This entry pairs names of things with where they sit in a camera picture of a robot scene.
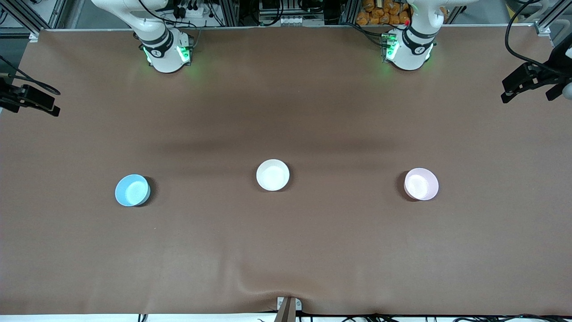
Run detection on blue bowl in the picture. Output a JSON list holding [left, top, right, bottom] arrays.
[[115, 174, 151, 207]]

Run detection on pink bowl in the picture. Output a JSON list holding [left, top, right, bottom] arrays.
[[404, 168, 439, 201]]

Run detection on white bowl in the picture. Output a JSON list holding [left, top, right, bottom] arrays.
[[256, 159, 290, 192]]

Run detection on orange snack packs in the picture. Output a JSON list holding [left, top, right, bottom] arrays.
[[356, 0, 411, 26]]

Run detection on white power strip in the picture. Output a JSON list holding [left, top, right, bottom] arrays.
[[172, 2, 207, 19]]

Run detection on brown table cloth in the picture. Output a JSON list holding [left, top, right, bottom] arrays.
[[0, 25, 572, 316]]

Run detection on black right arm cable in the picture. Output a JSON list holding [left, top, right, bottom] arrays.
[[0, 55, 61, 96]]

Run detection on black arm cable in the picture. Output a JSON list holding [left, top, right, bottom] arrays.
[[504, 0, 552, 70], [0, 55, 61, 96]]

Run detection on aluminium frame corner beam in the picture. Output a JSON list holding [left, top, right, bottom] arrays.
[[0, 0, 67, 42], [534, 0, 572, 47]]

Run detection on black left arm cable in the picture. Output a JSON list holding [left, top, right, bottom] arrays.
[[504, 0, 552, 70]]

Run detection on aluminium frame post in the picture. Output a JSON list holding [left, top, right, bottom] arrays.
[[218, 0, 240, 27], [340, 0, 360, 25]]

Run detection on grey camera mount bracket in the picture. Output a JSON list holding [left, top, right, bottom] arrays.
[[275, 296, 303, 322]]

